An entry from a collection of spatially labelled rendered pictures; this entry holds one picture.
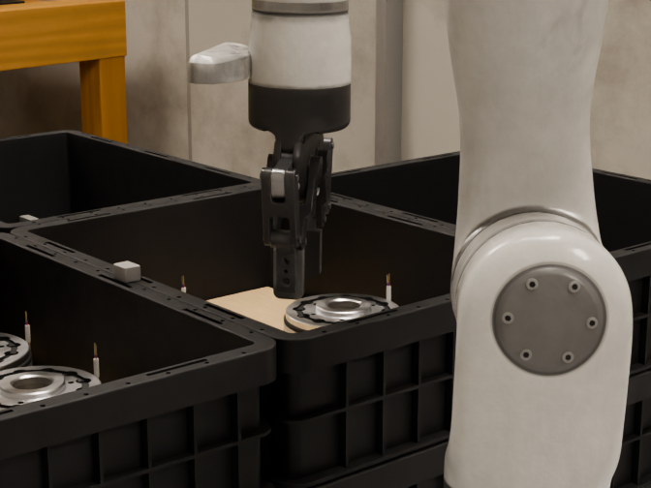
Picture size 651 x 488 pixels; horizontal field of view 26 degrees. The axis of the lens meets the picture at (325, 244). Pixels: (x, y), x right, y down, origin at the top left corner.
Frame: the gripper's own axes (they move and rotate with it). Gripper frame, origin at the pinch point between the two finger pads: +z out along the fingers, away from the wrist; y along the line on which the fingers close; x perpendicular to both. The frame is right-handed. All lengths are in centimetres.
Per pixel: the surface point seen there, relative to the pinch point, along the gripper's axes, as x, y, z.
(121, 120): 109, 262, 38
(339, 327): -5.3, -10.4, 1.0
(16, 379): 19.4, -8.2, 7.7
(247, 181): 13.1, 34.3, 1.3
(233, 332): 1.5, -12.9, 1.1
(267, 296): 9.3, 27.6, 11.1
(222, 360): 0.7, -18.5, 1.1
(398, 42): 28, 230, 10
